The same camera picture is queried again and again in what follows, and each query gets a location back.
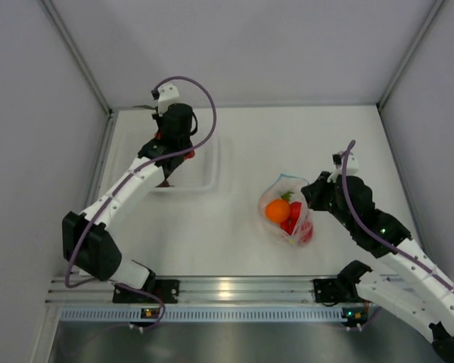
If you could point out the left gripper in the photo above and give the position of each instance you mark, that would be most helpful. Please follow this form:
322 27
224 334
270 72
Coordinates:
159 118

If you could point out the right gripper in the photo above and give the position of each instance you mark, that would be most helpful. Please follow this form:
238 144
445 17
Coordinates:
313 191

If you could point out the clear zip top bag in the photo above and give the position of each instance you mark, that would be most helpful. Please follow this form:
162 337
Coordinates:
286 187

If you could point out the fake orange fruit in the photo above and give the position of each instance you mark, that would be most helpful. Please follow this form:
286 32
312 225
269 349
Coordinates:
277 211

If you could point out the dark red fake plum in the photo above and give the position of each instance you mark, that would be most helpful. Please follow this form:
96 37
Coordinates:
165 184

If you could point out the fake red cherry bunch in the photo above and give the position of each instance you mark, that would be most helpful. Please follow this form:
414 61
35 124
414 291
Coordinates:
171 144

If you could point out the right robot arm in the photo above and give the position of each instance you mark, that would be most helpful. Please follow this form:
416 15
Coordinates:
428 307

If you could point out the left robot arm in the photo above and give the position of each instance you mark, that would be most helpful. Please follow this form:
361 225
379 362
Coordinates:
88 237

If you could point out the fake red apple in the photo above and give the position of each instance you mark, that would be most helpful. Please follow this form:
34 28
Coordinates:
304 234

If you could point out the white plastic basket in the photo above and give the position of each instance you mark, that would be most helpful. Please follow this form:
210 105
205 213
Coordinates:
197 174

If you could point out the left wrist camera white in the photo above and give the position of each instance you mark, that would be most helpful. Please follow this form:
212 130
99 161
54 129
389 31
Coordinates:
165 95

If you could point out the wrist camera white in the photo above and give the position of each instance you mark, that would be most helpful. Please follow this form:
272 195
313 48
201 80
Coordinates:
351 165
165 95

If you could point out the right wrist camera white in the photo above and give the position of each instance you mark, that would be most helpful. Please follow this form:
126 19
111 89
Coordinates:
351 165

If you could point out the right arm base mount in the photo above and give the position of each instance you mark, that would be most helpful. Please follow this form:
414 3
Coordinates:
328 291

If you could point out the aluminium rail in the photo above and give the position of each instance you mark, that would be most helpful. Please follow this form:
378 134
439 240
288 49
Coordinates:
191 290

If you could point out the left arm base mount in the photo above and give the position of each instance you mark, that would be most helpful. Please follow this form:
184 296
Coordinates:
164 289

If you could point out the white slotted cable duct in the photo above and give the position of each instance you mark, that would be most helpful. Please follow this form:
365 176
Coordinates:
215 314

